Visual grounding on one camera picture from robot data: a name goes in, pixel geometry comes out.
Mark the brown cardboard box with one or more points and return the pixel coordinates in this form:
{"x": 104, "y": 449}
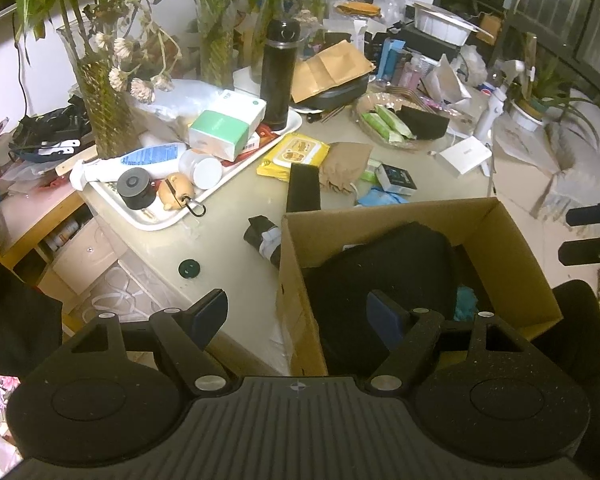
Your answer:
{"x": 520, "y": 260}

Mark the dark green round lid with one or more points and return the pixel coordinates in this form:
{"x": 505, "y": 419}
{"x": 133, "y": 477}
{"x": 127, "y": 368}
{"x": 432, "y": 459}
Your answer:
{"x": 188, "y": 269}

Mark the dried white flowers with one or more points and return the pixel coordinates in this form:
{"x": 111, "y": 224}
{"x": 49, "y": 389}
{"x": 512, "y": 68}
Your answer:
{"x": 142, "y": 90}

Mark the red packet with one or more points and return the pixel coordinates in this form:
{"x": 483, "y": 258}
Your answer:
{"x": 265, "y": 135}

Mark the white lotion bottle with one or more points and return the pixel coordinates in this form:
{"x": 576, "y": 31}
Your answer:
{"x": 140, "y": 160}

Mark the glass vase with pebbles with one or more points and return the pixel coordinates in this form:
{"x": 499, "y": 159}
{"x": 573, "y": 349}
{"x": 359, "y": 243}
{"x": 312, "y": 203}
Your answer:
{"x": 102, "y": 105}

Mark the white plastic basin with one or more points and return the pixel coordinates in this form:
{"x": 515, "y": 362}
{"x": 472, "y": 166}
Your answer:
{"x": 440, "y": 22}

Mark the blue plastic packet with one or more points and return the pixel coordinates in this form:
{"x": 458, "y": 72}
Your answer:
{"x": 380, "y": 197}

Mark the wooden side cabinet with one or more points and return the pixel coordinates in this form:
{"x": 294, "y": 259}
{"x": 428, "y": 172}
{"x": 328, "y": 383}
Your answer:
{"x": 87, "y": 255}

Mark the white tray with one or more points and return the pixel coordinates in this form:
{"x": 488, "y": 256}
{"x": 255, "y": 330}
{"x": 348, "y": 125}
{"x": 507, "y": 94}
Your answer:
{"x": 155, "y": 217}

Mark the white power bank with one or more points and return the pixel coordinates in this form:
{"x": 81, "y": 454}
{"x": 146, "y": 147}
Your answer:
{"x": 464, "y": 155}

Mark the black felt pouch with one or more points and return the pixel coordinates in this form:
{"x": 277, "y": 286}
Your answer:
{"x": 422, "y": 122}

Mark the tall glass vase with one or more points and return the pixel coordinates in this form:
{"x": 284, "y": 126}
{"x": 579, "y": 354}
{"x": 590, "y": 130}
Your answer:
{"x": 215, "y": 50}

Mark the glass bowl with snacks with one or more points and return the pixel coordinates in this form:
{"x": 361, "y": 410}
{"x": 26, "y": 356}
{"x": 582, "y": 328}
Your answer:
{"x": 370, "y": 102}

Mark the yellow wet wipes pack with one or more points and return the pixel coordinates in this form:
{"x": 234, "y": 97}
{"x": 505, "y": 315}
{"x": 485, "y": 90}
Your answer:
{"x": 295, "y": 152}

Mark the black foam block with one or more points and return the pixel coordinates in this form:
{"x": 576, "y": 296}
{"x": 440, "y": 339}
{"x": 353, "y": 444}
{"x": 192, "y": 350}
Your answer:
{"x": 304, "y": 187}

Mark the green wipes packet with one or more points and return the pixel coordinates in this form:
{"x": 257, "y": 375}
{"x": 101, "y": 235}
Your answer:
{"x": 395, "y": 120}
{"x": 369, "y": 121}

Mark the black hard case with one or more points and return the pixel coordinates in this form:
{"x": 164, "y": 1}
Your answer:
{"x": 340, "y": 96}

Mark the white plastic bag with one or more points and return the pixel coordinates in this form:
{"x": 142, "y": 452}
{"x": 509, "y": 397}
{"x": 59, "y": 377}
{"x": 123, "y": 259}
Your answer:
{"x": 180, "y": 100}

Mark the white handheld gimbal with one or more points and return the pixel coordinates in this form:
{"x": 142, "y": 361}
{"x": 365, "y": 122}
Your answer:
{"x": 487, "y": 115}

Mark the pink soap bottle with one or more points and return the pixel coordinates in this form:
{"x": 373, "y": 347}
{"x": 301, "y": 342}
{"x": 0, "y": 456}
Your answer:
{"x": 410, "y": 75}

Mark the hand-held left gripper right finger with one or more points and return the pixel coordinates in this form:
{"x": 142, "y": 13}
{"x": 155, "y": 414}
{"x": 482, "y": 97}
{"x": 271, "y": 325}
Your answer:
{"x": 384, "y": 320}

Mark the crumpled white paper bag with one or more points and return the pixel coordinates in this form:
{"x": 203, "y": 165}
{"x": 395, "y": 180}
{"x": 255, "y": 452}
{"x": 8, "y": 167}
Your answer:
{"x": 447, "y": 82}

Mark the black cloth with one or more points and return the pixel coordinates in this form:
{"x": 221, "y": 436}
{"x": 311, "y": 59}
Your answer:
{"x": 370, "y": 260}
{"x": 262, "y": 240}

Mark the black flat box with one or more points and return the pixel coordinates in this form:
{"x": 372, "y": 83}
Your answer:
{"x": 425, "y": 42}

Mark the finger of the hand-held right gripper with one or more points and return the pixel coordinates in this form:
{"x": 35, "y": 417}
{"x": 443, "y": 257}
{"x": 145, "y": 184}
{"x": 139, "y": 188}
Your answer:
{"x": 592, "y": 214}
{"x": 590, "y": 251}

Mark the blue carton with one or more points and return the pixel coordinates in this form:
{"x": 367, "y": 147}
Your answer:
{"x": 391, "y": 60}

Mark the green wet wipes pack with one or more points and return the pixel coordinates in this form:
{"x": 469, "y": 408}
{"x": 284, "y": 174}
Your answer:
{"x": 371, "y": 170}

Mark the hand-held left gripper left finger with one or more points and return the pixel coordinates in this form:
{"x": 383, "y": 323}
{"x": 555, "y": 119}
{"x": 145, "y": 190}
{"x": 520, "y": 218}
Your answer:
{"x": 210, "y": 317}

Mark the green white tissue box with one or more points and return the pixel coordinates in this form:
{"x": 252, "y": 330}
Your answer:
{"x": 220, "y": 130}

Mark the white jar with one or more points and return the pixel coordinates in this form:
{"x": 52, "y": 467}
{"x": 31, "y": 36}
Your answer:
{"x": 202, "y": 167}

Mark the white handheld fan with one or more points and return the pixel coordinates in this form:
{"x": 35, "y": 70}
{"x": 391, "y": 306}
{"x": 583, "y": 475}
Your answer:
{"x": 512, "y": 67}

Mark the teal cloth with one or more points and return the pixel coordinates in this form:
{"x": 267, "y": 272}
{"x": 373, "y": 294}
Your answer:
{"x": 466, "y": 302}

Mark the brown paper envelope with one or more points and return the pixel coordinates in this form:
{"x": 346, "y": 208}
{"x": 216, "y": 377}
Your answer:
{"x": 330, "y": 67}

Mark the floral cloth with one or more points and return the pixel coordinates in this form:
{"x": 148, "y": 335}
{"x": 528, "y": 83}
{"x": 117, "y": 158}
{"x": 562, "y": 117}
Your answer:
{"x": 0, "y": 400}

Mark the orange cloth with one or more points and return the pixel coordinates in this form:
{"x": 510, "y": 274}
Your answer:
{"x": 360, "y": 8}

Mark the black cylindrical jar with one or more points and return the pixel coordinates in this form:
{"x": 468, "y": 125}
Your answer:
{"x": 136, "y": 187}

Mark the small blue black box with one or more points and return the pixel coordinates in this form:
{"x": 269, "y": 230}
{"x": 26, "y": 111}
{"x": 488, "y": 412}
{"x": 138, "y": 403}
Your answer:
{"x": 395, "y": 179}

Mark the potted plant in white pot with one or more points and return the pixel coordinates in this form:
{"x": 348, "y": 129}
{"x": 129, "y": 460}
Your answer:
{"x": 527, "y": 112}

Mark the brown chopsticks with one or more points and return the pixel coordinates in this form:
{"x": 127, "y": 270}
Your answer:
{"x": 330, "y": 114}

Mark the black thermos bottle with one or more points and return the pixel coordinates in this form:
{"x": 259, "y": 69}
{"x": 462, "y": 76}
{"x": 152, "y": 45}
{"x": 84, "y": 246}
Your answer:
{"x": 279, "y": 75}

